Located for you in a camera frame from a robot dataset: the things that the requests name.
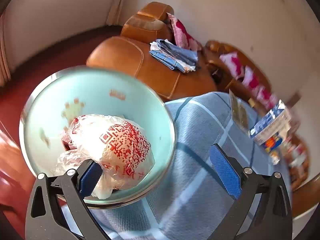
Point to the folded blue clothes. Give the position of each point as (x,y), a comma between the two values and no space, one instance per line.
(174,57)

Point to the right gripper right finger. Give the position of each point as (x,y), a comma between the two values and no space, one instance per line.
(261,207)

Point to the clear printed plastic bag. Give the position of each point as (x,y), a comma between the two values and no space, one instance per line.
(118,145)

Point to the blue plaid tablecloth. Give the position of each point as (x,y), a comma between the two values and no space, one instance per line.
(189,203)

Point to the blue Look milk carton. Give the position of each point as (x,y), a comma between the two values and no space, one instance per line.
(272,130)

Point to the pink floral pillow on chaise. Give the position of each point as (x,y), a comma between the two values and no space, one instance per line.
(182,38)

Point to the light green enamel basin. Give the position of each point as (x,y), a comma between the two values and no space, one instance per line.
(90,113)

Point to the pink floral pillow right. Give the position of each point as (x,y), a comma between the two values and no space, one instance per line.
(266,98)

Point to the brown leather long sofa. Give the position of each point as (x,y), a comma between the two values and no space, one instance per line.
(305,194)

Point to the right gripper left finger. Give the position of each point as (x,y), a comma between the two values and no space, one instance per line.
(45,219)

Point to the pink floral pillow middle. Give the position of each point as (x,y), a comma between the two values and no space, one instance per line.
(251,82)

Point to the pink floral pillow left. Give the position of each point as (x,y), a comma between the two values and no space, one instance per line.
(234,65)

